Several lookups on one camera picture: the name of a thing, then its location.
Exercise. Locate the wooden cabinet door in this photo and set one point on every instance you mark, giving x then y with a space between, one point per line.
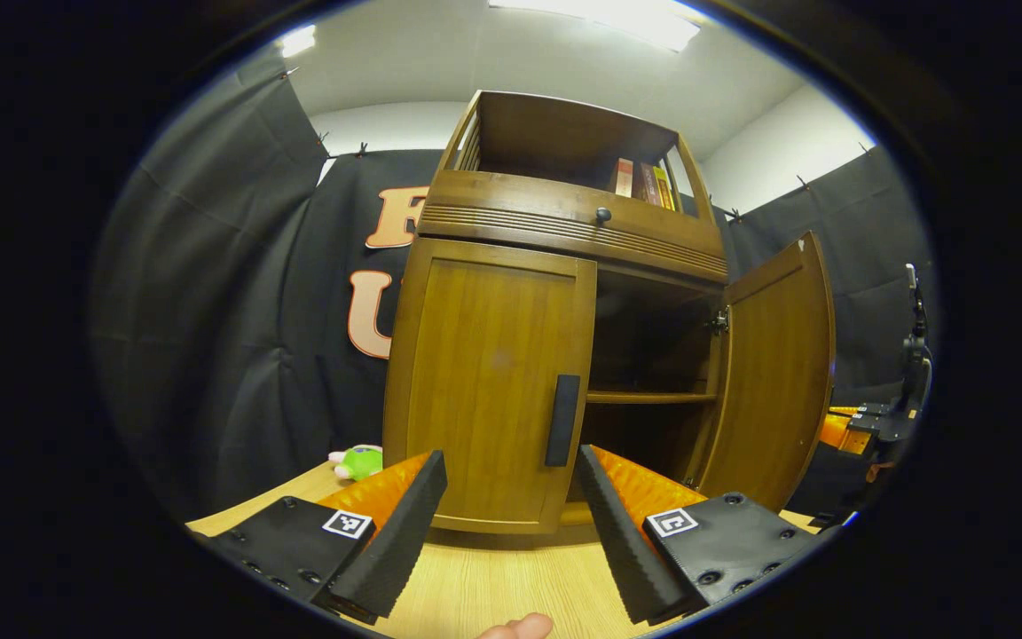
475 382
777 382

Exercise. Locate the metal door hinge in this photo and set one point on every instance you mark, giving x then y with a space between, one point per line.
720 321

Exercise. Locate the black backdrop cloth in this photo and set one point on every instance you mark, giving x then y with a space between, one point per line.
236 311

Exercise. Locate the wooden cabinet shelf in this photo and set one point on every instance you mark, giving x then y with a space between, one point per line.
648 398

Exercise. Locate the green plush toy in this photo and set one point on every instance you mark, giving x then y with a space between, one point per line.
362 462

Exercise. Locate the wooden cabinet drawer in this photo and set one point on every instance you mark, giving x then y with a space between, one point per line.
555 222

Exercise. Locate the small ceiling light panel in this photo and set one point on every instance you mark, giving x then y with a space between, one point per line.
298 40

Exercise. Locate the tan red book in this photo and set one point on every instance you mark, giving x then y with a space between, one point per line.
624 177

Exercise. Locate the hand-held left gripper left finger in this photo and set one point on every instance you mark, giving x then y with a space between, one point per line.
396 532

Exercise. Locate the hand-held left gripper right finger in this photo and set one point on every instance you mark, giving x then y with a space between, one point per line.
622 541

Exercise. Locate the yellow book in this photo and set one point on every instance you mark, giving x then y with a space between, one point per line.
664 189

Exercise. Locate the large ceiling light panel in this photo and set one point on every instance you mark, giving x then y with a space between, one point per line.
617 19

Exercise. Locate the wooden double-door shoe cabinet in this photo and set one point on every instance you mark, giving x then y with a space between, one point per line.
484 373

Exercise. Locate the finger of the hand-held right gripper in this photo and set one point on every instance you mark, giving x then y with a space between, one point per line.
835 430

